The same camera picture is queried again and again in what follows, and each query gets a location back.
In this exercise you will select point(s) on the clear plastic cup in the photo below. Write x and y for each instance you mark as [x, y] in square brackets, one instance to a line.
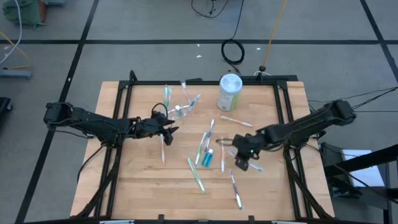
[186, 110]

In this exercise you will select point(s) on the black ball mount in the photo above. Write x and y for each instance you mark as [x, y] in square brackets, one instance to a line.
[262, 68]

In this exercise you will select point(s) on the teal mouthwash bottle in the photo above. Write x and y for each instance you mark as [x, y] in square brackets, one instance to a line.
[207, 159]
[178, 109]

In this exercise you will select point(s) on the green bag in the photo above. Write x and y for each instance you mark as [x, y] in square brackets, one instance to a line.
[25, 12]

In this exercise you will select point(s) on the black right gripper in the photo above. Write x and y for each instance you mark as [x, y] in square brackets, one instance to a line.
[248, 144]

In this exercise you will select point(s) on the purple toothbrush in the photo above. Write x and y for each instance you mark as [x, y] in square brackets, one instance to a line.
[209, 136]
[235, 189]

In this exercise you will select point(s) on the teal toothbrush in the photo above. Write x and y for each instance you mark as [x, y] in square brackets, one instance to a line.
[169, 99]

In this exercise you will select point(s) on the pale orange white toothbrush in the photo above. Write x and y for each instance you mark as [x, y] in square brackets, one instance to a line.
[236, 121]

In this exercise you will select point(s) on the white green wipes canister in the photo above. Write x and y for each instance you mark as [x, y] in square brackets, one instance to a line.
[230, 90]

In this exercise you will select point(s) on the white box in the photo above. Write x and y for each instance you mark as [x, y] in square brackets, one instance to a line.
[370, 175]

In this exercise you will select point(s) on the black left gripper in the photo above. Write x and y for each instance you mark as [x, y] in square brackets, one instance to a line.
[149, 127]

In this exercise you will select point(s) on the green toothbrush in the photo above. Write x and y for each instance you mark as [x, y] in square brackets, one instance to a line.
[165, 93]
[201, 148]
[196, 175]

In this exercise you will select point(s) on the black slanted beam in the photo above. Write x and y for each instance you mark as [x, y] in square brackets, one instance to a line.
[360, 161]

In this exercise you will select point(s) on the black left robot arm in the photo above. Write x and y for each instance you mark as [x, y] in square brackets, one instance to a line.
[93, 123]

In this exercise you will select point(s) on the black equipment stand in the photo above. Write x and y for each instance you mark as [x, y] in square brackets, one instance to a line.
[342, 189]

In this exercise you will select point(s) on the grey blue floor bar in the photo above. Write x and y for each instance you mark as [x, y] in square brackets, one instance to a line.
[15, 74]

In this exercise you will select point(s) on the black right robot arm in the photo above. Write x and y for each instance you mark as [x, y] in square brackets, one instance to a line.
[311, 123]

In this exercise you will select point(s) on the blue toothbrush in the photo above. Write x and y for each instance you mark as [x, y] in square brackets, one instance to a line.
[194, 100]
[256, 168]

